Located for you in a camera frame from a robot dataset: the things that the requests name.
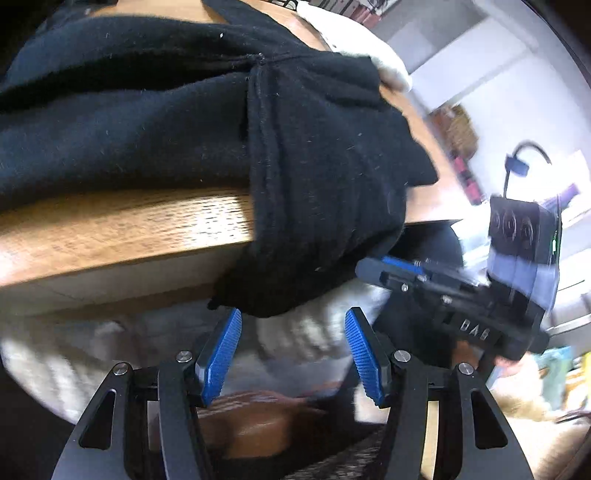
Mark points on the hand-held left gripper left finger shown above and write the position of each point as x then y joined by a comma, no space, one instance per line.
221,355

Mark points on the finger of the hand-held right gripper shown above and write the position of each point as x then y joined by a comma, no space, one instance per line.
401,262
378,272

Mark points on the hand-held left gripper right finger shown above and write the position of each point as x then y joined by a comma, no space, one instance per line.
364,360

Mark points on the black sweater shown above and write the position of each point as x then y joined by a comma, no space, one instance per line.
207,115

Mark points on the person's right hand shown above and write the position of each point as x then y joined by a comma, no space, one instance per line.
508,365

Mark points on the person's cream sweater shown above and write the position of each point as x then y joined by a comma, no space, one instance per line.
300,332

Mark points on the brown object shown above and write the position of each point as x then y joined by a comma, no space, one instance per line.
258,420

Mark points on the white folded towel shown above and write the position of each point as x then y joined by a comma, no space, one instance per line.
364,50

